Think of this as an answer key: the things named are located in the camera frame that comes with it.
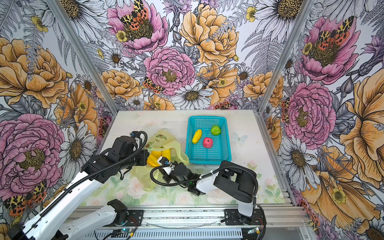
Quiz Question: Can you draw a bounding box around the yellow banana toy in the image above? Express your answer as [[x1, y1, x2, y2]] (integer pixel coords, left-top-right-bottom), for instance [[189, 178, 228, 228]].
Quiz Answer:
[[147, 151, 162, 167]]

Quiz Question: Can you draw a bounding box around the yellow-green plastic bag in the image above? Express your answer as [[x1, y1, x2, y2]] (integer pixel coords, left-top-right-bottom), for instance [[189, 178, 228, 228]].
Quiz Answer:
[[131, 130, 189, 192]]

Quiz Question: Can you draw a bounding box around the yellow corn toy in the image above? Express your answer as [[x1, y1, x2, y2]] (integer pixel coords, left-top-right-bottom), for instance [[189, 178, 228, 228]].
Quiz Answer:
[[192, 129, 203, 144]]

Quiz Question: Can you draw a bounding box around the pink red fruit toy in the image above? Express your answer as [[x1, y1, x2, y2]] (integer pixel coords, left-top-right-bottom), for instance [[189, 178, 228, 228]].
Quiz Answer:
[[203, 138, 214, 149]]

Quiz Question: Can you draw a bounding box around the green fruit toy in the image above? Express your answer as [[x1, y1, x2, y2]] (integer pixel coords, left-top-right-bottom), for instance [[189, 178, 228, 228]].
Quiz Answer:
[[211, 125, 221, 136]]

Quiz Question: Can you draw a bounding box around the yellow lemon toy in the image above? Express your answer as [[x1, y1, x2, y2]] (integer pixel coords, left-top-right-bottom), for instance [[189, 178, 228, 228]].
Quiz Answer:
[[161, 149, 172, 161]]

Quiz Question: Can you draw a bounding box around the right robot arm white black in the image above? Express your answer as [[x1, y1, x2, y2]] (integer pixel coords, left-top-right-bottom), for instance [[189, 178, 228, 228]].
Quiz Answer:
[[161, 161, 259, 225]]

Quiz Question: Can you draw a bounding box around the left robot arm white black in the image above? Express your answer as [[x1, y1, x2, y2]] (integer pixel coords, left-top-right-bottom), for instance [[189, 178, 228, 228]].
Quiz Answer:
[[7, 131, 149, 240]]

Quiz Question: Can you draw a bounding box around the teal plastic basket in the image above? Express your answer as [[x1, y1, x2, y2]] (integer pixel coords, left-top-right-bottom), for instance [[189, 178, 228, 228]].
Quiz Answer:
[[186, 116, 232, 165]]

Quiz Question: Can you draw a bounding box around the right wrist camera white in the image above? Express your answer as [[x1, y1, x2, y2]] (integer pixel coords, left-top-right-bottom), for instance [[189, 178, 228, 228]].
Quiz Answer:
[[159, 157, 175, 176]]

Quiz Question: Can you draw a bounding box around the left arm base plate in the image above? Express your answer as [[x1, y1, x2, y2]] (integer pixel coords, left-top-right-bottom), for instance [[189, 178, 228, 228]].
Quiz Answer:
[[122, 210, 144, 227]]

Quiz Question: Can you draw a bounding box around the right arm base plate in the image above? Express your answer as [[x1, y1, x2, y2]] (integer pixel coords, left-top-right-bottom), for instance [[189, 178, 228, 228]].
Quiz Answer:
[[222, 209, 266, 226]]

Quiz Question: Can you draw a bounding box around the white vented cable duct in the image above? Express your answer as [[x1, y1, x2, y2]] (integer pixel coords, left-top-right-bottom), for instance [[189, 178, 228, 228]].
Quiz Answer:
[[61, 228, 244, 240]]

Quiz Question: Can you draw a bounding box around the aluminium front rail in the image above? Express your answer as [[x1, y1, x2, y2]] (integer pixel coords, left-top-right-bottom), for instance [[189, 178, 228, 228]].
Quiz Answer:
[[56, 205, 313, 232]]

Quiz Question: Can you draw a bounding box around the left aluminium corner post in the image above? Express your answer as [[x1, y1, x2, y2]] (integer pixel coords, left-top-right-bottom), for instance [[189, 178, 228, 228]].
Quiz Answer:
[[47, 1, 119, 116]]

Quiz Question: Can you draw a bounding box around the aluminium corner post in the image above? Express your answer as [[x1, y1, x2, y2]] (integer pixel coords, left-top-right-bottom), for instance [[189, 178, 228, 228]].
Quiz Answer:
[[47, 1, 119, 116], [258, 0, 315, 114]]

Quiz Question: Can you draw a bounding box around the right aluminium corner post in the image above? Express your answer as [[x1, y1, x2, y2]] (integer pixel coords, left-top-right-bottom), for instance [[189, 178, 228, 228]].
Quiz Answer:
[[258, 0, 315, 114]]

